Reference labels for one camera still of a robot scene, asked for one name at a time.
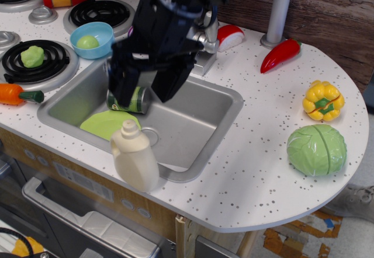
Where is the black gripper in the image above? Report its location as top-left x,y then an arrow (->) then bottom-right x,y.
108,0 -> 205,106

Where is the cream detergent bottle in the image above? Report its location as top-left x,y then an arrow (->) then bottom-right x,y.
110,119 -> 160,192

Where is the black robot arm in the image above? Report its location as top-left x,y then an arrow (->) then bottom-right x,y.
108,0 -> 228,106

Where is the silver sink basin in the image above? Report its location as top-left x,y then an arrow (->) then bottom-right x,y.
37,59 -> 243,182

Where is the green pea can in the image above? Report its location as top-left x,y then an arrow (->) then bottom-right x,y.
106,86 -> 151,114

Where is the purple striped onion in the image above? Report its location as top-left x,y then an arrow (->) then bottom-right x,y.
127,26 -> 133,37

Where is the light green plate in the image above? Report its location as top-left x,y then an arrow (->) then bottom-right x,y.
80,110 -> 141,141

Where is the light blue bowl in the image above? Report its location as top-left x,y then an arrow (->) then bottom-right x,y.
70,22 -> 115,60

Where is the back right stove burner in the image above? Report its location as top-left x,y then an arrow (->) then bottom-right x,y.
63,0 -> 135,37

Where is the green ball in bowl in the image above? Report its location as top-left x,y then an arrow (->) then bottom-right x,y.
76,35 -> 99,49

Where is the silver toy faucet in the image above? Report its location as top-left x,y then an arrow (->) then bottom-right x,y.
188,6 -> 219,76

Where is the red white sushi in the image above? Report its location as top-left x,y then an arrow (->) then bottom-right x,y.
217,25 -> 245,52

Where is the front left stove burner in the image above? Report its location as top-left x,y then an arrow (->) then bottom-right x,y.
1,40 -> 79,92

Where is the green lettuce piece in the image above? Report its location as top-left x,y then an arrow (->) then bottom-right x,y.
20,46 -> 44,68

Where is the grey stove knob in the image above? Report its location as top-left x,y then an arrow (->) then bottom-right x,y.
28,6 -> 58,25
0,31 -> 20,51

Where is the orange toy carrot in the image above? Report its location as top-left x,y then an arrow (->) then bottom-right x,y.
1,83 -> 44,105

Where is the red chili pepper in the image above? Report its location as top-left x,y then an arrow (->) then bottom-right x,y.
260,39 -> 302,74

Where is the grey stove knob left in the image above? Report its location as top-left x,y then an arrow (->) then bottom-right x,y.
0,31 -> 20,51

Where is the grey support pole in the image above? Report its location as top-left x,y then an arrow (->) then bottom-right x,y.
261,0 -> 290,49

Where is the yellow bell pepper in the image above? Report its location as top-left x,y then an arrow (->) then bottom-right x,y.
302,80 -> 345,121

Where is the green cabbage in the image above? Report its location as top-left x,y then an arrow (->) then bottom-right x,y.
286,124 -> 347,176

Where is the silver oven door handle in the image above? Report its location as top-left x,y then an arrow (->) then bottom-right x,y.
22,177 -> 162,257

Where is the yellow object with black cable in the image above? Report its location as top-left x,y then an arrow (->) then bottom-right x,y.
1,227 -> 44,257

